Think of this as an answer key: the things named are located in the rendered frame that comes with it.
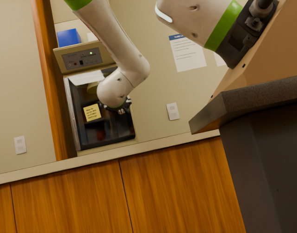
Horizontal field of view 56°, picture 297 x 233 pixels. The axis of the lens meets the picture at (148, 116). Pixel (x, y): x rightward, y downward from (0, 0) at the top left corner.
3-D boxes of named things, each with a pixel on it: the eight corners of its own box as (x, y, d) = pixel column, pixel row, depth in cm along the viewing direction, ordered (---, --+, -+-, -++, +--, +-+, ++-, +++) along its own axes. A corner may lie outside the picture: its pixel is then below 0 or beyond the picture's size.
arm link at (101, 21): (67, 9, 94) (77, 13, 85) (93, -12, 95) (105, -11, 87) (126, 84, 116) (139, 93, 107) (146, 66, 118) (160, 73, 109)
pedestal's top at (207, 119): (394, 77, 51) (386, 56, 52) (226, 113, 49) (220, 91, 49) (296, 112, 83) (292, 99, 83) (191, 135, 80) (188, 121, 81)
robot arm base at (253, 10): (308, -33, 51) (279, -49, 52) (269, 32, 49) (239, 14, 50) (252, 33, 77) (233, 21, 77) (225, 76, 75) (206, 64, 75)
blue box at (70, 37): (64, 55, 152) (62, 40, 153) (83, 52, 152) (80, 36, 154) (59, 48, 142) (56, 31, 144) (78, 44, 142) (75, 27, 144)
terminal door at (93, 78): (77, 151, 143) (64, 77, 150) (136, 138, 144) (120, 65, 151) (77, 151, 143) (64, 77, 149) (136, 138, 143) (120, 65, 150)
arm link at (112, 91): (88, 87, 102) (108, 108, 101) (113, 64, 104) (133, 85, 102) (95, 96, 116) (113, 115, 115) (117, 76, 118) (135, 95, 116)
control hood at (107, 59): (62, 74, 151) (59, 57, 152) (121, 62, 152) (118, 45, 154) (55, 67, 139) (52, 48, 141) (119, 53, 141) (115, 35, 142)
